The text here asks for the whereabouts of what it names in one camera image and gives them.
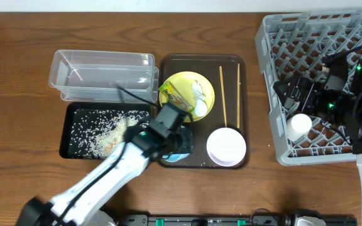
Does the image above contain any dark brown serving tray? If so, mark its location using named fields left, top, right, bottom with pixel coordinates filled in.
left=160, top=54, right=250, bottom=170

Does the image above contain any black waste tray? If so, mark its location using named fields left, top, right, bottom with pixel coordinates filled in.
left=59, top=102, right=151, bottom=159

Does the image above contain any rice food waste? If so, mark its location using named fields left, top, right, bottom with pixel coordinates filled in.
left=68, top=109, right=150, bottom=159

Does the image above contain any white bowl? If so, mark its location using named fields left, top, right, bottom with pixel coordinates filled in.
left=206, top=127, right=247, bottom=167

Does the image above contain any white paper cup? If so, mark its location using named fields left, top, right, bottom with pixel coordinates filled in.
left=287, top=114, right=312, bottom=142

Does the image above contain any left wooden chopstick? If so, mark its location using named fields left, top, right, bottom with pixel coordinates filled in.
left=219, top=66, right=228, bottom=127

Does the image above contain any clear plastic bin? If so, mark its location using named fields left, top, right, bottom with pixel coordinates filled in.
left=48, top=50, right=160, bottom=103

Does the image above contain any green snack wrapper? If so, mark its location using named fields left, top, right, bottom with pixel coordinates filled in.
left=158, top=81, right=194, bottom=112

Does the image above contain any white napkin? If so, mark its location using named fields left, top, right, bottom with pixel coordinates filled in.
left=192, top=80, right=208, bottom=117

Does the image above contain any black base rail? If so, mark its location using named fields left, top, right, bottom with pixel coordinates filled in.
left=118, top=214, right=358, bottom=226

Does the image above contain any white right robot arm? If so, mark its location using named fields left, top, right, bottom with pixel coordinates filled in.
left=273, top=45, right=362, bottom=193

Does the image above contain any light blue bowl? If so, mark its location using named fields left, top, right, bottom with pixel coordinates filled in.
left=162, top=153, right=190, bottom=163

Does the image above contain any grey dishwasher rack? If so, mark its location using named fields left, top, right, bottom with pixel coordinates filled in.
left=255, top=10, right=362, bottom=166

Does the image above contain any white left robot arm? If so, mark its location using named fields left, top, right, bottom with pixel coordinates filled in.
left=16, top=102, right=193, bottom=225

